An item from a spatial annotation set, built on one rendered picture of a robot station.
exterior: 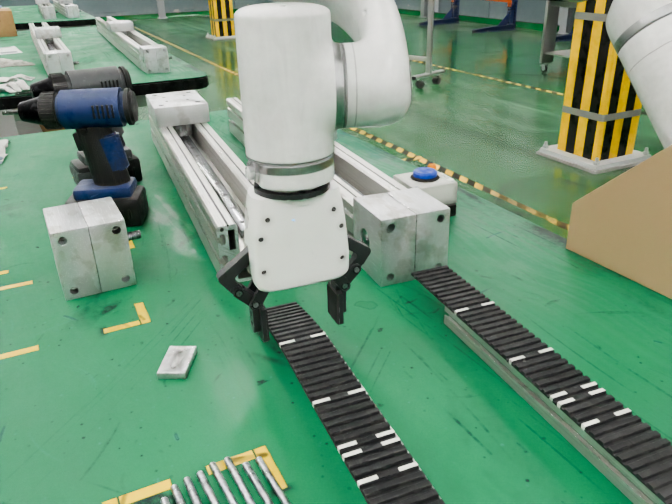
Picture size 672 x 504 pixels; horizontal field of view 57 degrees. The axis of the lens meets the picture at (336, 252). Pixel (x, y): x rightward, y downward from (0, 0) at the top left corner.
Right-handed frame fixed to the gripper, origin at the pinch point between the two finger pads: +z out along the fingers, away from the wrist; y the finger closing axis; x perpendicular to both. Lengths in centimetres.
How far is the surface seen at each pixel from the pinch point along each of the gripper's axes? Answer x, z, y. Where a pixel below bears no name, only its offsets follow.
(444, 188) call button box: 26.0, -1.3, 33.5
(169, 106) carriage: 75, -9, -2
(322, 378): -10.5, 0.5, -1.3
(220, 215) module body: 21.7, -4.5, -3.6
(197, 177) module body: 39.2, -4.5, -3.5
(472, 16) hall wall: 1016, 70, 688
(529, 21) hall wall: 861, 69, 701
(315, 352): -6.3, 0.4, -0.5
